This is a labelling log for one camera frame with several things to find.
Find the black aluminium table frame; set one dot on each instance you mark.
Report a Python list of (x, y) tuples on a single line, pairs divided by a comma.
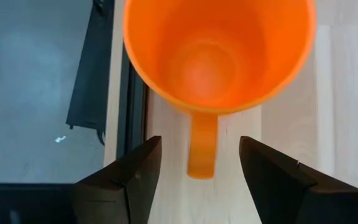
[(132, 109)]

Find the orange plastic mug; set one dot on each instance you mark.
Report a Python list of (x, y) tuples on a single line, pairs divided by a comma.
[(216, 56)]

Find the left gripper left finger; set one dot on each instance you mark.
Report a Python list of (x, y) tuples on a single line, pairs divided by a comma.
[(129, 193)]

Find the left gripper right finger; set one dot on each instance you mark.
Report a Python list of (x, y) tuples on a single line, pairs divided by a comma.
[(272, 186)]

